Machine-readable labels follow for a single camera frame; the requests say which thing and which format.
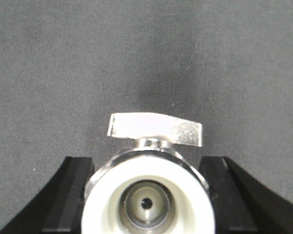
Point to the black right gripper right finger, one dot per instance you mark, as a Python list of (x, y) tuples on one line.
[(241, 204)]

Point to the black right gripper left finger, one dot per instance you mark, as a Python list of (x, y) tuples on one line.
[(58, 207)]

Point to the black conveyor belt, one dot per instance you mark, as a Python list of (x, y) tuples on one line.
[(67, 65)]

